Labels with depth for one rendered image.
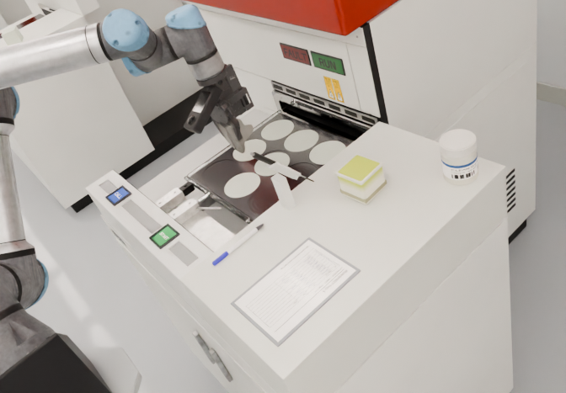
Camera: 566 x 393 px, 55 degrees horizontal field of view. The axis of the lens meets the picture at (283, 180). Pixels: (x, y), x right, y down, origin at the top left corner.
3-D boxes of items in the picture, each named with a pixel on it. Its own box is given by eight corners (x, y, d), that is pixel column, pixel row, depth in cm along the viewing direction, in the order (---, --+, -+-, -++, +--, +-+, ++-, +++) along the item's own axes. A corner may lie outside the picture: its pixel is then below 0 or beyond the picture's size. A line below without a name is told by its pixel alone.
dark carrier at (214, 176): (280, 114, 166) (280, 112, 166) (361, 147, 142) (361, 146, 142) (190, 177, 153) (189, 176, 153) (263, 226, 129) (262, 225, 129)
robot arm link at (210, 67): (198, 66, 117) (179, 64, 123) (207, 84, 119) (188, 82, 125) (224, 48, 120) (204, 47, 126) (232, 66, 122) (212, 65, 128)
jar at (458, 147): (456, 160, 117) (453, 124, 112) (485, 171, 112) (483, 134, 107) (436, 178, 115) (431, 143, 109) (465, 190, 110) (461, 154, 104)
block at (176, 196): (180, 194, 151) (176, 186, 149) (186, 199, 149) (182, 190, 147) (157, 211, 148) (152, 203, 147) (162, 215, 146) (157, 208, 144)
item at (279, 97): (283, 113, 175) (274, 88, 169) (386, 156, 144) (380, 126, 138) (279, 116, 175) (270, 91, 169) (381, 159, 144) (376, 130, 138)
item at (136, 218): (134, 204, 165) (112, 169, 156) (236, 293, 126) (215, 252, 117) (107, 222, 161) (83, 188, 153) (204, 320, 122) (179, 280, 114)
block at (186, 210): (194, 204, 146) (190, 197, 144) (201, 209, 143) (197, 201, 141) (170, 222, 143) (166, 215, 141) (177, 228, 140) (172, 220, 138)
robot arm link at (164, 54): (107, 36, 112) (156, 14, 111) (125, 50, 123) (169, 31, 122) (121, 71, 111) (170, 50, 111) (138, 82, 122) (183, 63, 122)
